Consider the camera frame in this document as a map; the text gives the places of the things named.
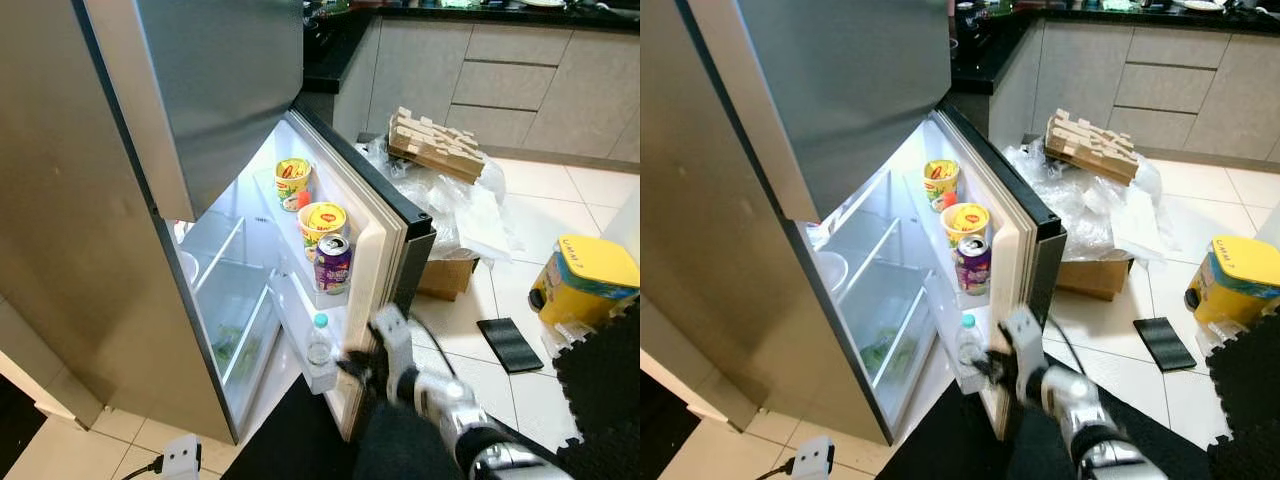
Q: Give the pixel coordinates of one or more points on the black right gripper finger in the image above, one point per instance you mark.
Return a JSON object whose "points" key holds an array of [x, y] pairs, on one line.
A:
{"points": [[355, 358], [985, 358], [992, 378], [360, 378]]}

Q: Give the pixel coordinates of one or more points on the clear plastic water bottle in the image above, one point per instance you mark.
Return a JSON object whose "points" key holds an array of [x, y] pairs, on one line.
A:
{"points": [[969, 350], [320, 350]]}

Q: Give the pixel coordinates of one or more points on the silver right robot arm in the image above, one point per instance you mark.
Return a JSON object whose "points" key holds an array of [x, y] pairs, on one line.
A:
{"points": [[450, 400], [1085, 400]]}

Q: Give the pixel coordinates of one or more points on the clear fridge crisper drawer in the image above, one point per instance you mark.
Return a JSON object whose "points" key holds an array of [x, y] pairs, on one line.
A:
{"points": [[235, 320], [885, 320]]}

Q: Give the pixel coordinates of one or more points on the glass fridge shelf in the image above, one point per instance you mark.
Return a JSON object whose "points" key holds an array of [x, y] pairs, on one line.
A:
{"points": [[215, 250], [865, 250]]}

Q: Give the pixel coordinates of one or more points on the purple drink can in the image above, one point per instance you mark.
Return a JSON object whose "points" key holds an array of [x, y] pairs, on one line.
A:
{"points": [[973, 268], [332, 268]]}

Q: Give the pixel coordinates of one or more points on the green vegetables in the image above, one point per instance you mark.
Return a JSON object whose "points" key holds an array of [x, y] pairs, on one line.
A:
{"points": [[880, 352], [230, 350]]}

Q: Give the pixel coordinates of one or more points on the brown cardboard box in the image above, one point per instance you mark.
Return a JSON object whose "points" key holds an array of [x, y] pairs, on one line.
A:
{"points": [[445, 278], [1092, 278]]}

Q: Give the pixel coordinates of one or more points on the black flat floor pad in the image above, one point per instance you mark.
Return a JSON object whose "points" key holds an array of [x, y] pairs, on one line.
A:
{"points": [[1165, 345], [510, 345]]}

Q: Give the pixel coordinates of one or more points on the yellow noodle cup hot print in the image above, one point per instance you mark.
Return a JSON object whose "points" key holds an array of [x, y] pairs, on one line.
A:
{"points": [[967, 222], [322, 225]]}

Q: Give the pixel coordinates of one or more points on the white bowl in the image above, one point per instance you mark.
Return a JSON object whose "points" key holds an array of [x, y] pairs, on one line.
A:
{"points": [[835, 270], [188, 268]]}

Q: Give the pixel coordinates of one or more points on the yellow noodle cup crumpled lid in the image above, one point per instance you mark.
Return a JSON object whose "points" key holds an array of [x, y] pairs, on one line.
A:
{"points": [[940, 180], [291, 180]]}

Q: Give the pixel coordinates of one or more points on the crumpled clear plastic wrap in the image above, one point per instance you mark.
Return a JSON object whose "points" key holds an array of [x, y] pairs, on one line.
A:
{"points": [[1215, 335], [565, 340]]}

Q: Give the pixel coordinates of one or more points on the black puzzle foam mat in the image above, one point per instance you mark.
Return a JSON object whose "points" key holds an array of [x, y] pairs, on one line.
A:
{"points": [[1245, 400], [600, 400]]}

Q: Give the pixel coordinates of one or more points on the yellow lidded storage tub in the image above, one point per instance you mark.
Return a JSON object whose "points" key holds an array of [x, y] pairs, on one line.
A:
{"points": [[1235, 285], [585, 285]]}

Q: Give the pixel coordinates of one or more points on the silver freezer door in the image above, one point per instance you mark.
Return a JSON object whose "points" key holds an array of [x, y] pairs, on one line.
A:
{"points": [[220, 90], [860, 90]]}

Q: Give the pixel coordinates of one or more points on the black kitchen countertop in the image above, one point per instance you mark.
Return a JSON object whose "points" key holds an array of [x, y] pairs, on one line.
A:
{"points": [[985, 60], [330, 60]]}

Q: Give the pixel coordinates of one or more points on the grey kitchen cabinet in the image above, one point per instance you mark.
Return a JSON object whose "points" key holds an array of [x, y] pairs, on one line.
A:
{"points": [[1150, 90], [500, 90]]}

